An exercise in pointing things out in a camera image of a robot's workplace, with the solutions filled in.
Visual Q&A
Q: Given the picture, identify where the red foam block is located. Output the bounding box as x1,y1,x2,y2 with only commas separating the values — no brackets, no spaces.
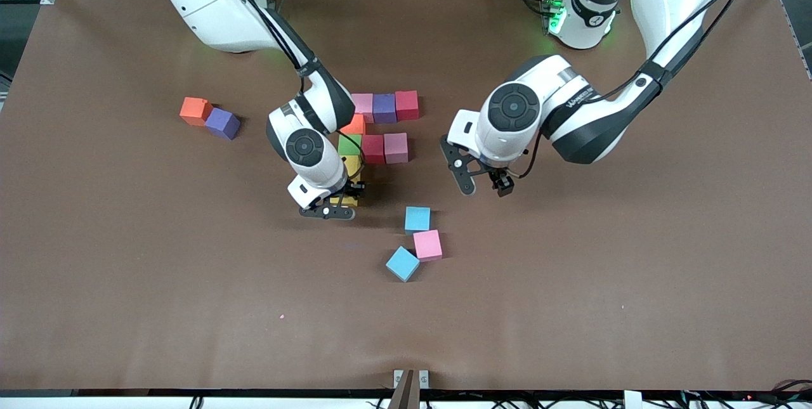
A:
395,91,420,121
362,135,386,165

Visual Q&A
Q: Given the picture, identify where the pink foam block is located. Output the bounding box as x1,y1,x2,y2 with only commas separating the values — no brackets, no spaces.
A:
384,133,409,164
413,230,443,263
352,93,375,123

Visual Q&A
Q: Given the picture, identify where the blue foam block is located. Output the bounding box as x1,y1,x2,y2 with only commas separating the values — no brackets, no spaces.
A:
386,246,421,283
405,206,431,235

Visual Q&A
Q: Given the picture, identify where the purple foam block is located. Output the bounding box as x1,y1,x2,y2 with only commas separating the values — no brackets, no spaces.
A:
373,94,398,124
204,107,242,141

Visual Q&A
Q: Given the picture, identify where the brown paper table cover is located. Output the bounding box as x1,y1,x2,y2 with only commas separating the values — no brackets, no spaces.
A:
0,0,812,392

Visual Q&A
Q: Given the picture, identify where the small metal bracket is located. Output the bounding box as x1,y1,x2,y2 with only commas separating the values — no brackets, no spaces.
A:
393,369,430,389

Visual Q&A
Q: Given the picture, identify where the brown wedge post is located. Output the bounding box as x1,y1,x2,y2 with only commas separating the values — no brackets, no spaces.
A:
388,369,416,409

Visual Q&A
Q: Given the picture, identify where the white table edge rail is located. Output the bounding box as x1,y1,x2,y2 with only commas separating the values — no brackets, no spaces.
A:
0,394,812,409

